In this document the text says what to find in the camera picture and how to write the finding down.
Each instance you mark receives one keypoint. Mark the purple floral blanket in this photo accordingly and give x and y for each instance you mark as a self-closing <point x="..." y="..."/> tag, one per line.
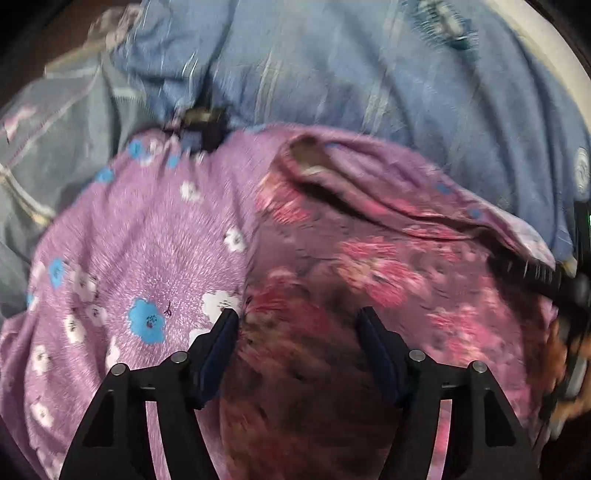
<point x="138" y="230"/>

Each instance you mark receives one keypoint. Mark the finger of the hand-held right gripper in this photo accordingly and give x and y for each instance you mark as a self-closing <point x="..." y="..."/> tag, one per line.
<point x="526" y="273"/>

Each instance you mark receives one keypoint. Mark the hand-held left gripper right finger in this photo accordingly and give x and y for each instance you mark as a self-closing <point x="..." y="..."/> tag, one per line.
<point x="381" y="355"/>

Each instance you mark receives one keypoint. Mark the maroon floral garment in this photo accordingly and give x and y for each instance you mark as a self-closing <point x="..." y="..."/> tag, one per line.
<point x="369" y="277"/>

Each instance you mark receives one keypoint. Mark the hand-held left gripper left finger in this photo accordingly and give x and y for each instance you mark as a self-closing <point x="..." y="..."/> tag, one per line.
<point x="217" y="355"/>

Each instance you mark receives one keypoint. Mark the grey star pillow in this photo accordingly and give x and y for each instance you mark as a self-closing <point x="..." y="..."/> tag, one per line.
<point x="55" y="152"/>

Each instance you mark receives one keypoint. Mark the small black device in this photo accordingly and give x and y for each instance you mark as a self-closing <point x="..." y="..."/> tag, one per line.
<point x="203" y="124"/>

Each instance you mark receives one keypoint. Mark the blue plaid quilt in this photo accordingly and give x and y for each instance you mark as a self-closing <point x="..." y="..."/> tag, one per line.
<point x="369" y="69"/>

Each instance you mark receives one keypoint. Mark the person's right hand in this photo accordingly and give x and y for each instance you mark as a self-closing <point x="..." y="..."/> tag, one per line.
<point x="559" y="350"/>

